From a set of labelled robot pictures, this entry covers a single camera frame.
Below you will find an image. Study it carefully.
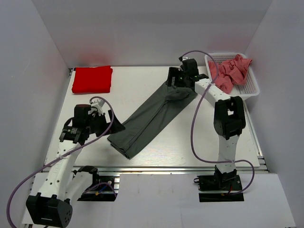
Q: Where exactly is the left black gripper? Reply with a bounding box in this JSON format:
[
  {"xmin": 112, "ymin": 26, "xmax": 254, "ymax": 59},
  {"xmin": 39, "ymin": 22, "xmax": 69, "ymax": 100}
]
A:
[{"xmin": 86, "ymin": 109, "xmax": 125, "ymax": 137}]

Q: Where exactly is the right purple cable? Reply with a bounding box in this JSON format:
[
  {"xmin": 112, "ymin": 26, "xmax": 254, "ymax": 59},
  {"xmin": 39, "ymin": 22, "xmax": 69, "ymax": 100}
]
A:
[{"xmin": 179, "ymin": 50, "xmax": 256, "ymax": 196}]

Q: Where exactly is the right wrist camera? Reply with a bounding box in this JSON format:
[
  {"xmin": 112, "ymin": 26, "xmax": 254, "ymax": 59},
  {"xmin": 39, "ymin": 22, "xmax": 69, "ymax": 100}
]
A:
[{"xmin": 181, "ymin": 58, "xmax": 199, "ymax": 76}]

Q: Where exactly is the dark grey t-shirt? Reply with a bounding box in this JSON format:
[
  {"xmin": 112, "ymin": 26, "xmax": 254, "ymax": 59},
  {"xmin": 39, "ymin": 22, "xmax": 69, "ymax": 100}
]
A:
[{"xmin": 107, "ymin": 84, "xmax": 197, "ymax": 160}]

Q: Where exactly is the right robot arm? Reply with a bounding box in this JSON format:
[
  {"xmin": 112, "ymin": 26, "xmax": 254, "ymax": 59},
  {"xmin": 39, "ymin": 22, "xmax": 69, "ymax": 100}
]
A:
[{"xmin": 166, "ymin": 67, "xmax": 246, "ymax": 190}]

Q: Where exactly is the folded red t-shirt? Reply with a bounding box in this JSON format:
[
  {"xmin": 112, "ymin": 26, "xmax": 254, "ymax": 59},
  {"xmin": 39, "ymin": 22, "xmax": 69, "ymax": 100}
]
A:
[{"xmin": 72, "ymin": 66, "xmax": 113, "ymax": 94}]

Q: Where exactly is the aluminium table rail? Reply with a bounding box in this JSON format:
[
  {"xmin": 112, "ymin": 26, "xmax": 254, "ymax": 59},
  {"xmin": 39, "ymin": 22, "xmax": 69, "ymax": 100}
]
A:
[{"xmin": 96, "ymin": 156, "xmax": 269, "ymax": 174}]

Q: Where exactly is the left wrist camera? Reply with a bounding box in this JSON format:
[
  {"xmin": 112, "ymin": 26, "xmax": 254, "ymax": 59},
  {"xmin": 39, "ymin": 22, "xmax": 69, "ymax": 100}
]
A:
[{"xmin": 90, "ymin": 98, "xmax": 105, "ymax": 115}]

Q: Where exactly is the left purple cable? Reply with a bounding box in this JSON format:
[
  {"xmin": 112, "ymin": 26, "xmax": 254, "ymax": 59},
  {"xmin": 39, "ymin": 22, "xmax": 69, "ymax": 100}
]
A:
[{"xmin": 6, "ymin": 96, "xmax": 117, "ymax": 228}]

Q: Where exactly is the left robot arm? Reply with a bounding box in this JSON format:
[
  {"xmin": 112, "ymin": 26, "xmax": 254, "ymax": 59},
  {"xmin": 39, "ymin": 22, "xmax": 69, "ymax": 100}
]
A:
[{"xmin": 26, "ymin": 102, "xmax": 125, "ymax": 228}]

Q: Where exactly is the crumpled pink t-shirt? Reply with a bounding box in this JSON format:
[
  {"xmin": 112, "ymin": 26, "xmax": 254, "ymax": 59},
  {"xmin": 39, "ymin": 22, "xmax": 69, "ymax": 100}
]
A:
[{"xmin": 208, "ymin": 54, "xmax": 252, "ymax": 94}]

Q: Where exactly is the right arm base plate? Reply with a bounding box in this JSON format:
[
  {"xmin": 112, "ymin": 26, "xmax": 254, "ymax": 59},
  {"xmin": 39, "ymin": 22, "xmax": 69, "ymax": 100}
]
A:
[{"xmin": 193, "ymin": 175, "xmax": 244, "ymax": 203}]

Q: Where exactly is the purple cable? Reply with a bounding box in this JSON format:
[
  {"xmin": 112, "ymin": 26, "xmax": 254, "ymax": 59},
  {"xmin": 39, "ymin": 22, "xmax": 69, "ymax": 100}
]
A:
[
  {"xmin": 179, "ymin": 50, "xmax": 256, "ymax": 196},
  {"xmin": 6, "ymin": 96, "xmax": 117, "ymax": 228}
]

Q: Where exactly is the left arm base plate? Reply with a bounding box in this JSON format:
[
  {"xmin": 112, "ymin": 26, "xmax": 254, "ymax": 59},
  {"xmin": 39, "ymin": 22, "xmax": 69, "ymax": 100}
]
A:
[{"xmin": 78, "ymin": 175, "xmax": 120, "ymax": 202}]

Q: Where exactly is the white plastic basket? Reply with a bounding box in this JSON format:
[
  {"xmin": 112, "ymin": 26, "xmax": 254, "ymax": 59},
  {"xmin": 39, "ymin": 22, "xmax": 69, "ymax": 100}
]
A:
[{"xmin": 205, "ymin": 53, "xmax": 259, "ymax": 100}]

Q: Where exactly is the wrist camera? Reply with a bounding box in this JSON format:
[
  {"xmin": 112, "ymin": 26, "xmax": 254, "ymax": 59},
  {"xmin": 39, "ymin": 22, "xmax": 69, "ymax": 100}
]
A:
[
  {"xmin": 90, "ymin": 98, "xmax": 105, "ymax": 115},
  {"xmin": 181, "ymin": 58, "xmax": 199, "ymax": 76}
]

